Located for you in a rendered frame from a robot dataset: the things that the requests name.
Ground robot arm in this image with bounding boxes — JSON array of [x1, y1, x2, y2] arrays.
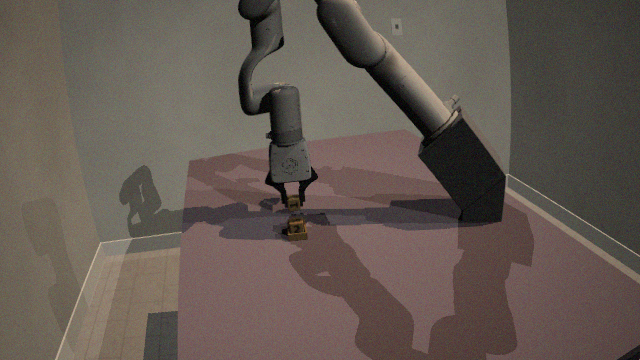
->
[[238, 0, 460, 145]]

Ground yellow cube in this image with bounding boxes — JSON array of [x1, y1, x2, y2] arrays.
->
[[287, 194, 301, 211], [289, 217, 304, 234]]

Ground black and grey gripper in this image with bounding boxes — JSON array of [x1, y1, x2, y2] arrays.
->
[[265, 138, 318, 208]]

